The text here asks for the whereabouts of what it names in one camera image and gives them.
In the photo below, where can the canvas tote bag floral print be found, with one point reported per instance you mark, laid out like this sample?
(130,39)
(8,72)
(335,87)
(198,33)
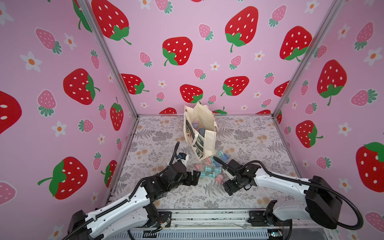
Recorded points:
(200,130)

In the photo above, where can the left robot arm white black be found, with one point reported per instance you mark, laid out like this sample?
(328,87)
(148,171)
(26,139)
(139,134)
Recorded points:
(135,210)

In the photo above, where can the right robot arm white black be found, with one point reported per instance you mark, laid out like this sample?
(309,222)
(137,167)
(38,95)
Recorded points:
(314,200)

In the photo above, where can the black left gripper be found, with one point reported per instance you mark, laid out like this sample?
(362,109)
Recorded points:
(194,180)

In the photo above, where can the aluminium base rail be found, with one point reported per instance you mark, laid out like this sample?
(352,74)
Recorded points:
(224,224)

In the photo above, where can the aluminium corner frame post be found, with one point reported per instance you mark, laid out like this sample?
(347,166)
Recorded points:
(330,17)

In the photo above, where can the pink hourglass lower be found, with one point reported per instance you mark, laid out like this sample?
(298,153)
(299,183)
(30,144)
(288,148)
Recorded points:
(219,179)

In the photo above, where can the teal hourglass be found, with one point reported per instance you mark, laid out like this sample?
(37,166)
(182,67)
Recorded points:
(207,175)

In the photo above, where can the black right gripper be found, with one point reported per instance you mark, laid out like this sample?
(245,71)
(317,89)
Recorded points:
(234,184)

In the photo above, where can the left aluminium corner post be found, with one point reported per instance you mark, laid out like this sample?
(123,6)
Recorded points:
(90,18)

